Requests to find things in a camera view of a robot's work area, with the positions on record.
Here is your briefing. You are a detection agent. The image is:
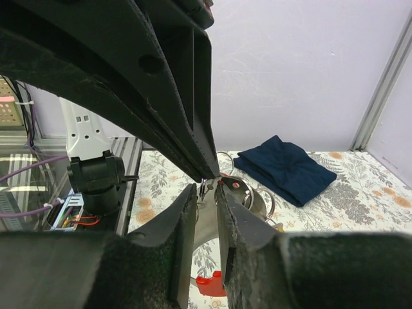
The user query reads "red handled metal keyring holder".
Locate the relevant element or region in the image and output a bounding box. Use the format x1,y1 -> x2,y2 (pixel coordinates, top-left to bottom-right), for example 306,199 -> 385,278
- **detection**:
189,150 -> 287,298

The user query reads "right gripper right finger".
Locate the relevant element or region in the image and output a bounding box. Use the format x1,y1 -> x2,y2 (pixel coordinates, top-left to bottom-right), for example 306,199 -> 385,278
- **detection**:
214,183 -> 412,309

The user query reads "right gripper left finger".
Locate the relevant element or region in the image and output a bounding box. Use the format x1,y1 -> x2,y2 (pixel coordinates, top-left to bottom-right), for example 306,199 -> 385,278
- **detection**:
1,184 -> 197,308

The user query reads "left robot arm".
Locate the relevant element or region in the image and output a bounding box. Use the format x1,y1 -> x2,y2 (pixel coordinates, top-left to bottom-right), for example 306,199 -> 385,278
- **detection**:
1,1 -> 219,215

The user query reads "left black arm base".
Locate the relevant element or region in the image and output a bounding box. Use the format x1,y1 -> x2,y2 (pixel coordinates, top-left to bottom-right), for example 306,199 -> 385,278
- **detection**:
70,175 -> 139,236

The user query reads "dark blue folded cloth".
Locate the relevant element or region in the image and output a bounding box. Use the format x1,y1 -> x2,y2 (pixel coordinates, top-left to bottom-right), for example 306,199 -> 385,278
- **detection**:
234,135 -> 337,207

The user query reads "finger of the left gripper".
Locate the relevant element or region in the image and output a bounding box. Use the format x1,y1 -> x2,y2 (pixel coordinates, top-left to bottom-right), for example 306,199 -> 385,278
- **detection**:
1,25 -> 206,182
1,1 -> 219,179

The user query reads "left aluminium corner post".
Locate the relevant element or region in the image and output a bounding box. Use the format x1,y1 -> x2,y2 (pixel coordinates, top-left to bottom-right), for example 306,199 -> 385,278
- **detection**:
350,11 -> 411,151

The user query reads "slotted white cable duct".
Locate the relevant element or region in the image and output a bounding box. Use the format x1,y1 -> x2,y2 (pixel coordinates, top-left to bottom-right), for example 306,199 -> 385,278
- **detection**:
42,189 -> 84,232

